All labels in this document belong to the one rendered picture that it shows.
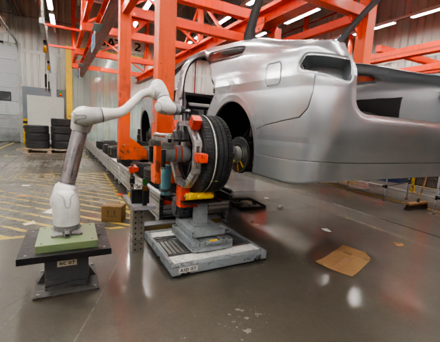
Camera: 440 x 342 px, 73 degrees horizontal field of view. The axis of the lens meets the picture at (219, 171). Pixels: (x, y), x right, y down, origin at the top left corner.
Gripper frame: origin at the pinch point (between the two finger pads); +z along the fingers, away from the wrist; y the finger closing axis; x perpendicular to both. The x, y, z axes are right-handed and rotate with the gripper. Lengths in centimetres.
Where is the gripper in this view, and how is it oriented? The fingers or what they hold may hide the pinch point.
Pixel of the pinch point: (194, 112)
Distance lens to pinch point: 253.3
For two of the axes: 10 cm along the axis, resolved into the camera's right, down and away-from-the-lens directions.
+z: 6.0, -0.5, 8.0
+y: 8.0, 0.5, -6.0
